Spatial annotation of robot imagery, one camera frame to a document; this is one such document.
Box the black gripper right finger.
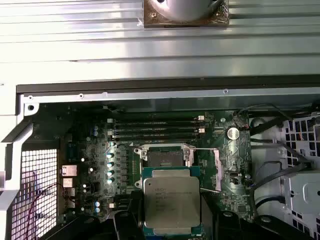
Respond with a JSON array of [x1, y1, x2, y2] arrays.
[[200, 192, 305, 240]]

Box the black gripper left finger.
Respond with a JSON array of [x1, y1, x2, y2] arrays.
[[44, 191, 145, 240]]

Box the silver CPU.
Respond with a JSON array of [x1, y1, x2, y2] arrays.
[[140, 165, 202, 237]]

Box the CPU socket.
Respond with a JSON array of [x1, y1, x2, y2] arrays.
[[133, 144, 198, 171]]

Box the RAM slot black clips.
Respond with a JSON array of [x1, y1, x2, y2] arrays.
[[111, 133, 205, 141], [111, 122, 205, 129]]

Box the green motherboard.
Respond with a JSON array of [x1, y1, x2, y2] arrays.
[[32, 104, 253, 223]]

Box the silver metal drive cage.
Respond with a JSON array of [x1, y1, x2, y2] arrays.
[[281, 116, 320, 240]]

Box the round coin battery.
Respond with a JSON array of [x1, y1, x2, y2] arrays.
[[226, 126, 240, 140]]

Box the black PC case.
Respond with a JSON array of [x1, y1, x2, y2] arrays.
[[0, 82, 320, 240]]

